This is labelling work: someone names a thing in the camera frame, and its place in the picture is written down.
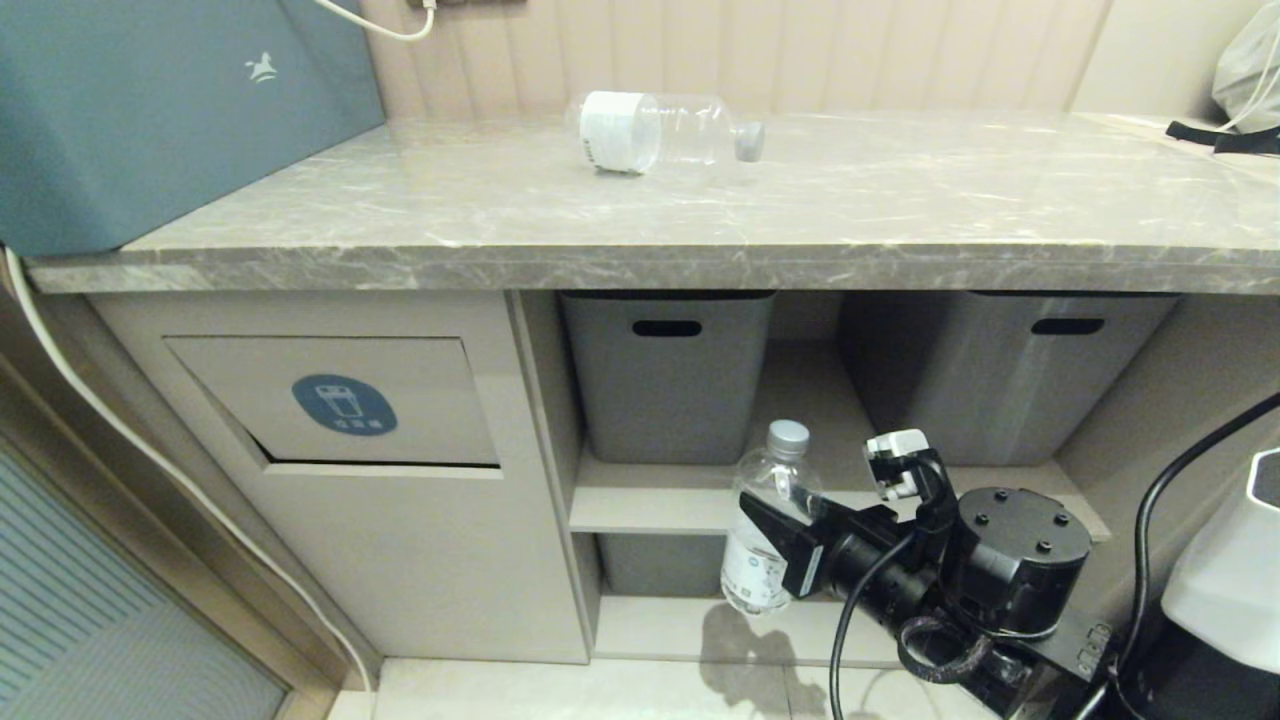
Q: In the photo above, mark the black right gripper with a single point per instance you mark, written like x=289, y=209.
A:
x=850, y=525

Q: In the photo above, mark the clear bottle with grey cap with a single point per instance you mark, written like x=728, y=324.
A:
x=775, y=470

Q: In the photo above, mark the beige trash flap blue sticker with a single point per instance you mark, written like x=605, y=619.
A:
x=430, y=400

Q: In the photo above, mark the small grey storage bin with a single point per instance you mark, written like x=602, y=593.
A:
x=660, y=565

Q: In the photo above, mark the large grey storage bin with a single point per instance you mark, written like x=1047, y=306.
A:
x=1000, y=390

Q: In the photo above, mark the beige cabinet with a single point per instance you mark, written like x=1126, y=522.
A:
x=450, y=560

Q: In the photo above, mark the clear bottle with white label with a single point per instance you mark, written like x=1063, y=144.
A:
x=620, y=130

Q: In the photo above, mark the grey fabric bag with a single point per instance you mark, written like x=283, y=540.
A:
x=1250, y=65

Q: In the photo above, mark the blue-grey appliance box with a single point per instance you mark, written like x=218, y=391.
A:
x=150, y=120

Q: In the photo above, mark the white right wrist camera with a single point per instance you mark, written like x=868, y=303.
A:
x=895, y=465

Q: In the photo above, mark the dark wall outlet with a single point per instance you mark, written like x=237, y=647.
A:
x=490, y=3

